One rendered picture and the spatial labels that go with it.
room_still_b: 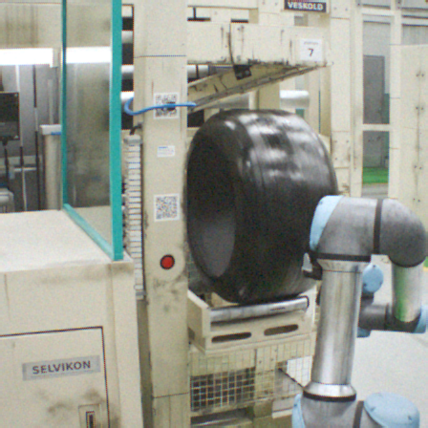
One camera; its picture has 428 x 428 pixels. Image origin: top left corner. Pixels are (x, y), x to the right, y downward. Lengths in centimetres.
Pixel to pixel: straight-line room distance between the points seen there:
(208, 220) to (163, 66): 69
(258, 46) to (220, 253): 72
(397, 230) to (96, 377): 65
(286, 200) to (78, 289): 84
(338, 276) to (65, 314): 54
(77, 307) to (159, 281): 83
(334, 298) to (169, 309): 80
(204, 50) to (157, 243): 67
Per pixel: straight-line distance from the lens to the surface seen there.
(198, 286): 235
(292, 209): 195
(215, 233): 246
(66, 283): 125
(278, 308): 216
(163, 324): 212
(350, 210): 141
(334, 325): 142
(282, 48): 243
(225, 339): 214
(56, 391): 132
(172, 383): 220
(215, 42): 233
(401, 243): 141
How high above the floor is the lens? 159
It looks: 11 degrees down
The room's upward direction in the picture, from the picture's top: straight up
